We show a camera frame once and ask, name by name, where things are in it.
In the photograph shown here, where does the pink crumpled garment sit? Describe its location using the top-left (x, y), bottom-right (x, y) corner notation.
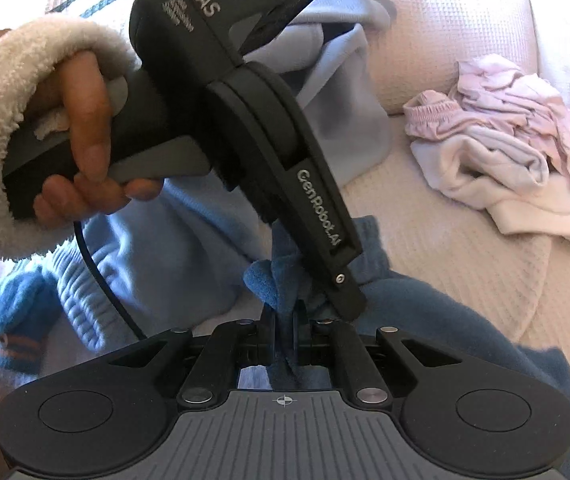
top-left (404, 55), bottom-right (570, 188)

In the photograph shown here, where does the pale blue garment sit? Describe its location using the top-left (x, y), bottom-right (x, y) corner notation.
top-left (50, 0), bottom-right (396, 356)

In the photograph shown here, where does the person's left hand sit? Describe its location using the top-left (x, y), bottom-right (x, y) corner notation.
top-left (32, 52), bottom-right (163, 231)

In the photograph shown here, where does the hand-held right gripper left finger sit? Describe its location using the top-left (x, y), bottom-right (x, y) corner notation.
top-left (106, 305), bottom-right (278, 407)

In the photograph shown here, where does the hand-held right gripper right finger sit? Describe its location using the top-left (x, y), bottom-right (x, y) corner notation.
top-left (292, 300), bottom-right (468, 406)

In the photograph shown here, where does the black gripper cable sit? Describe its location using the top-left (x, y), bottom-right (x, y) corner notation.
top-left (72, 220), bottom-right (148, 341)

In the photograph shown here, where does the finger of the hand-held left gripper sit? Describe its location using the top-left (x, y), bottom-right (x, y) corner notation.
top-left (285, 135), bottom-right (368, 324)

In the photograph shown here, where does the blue orange-striped fuzzy sock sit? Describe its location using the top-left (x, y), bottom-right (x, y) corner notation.
top-left (0, 265), bottom-right (61, 373)

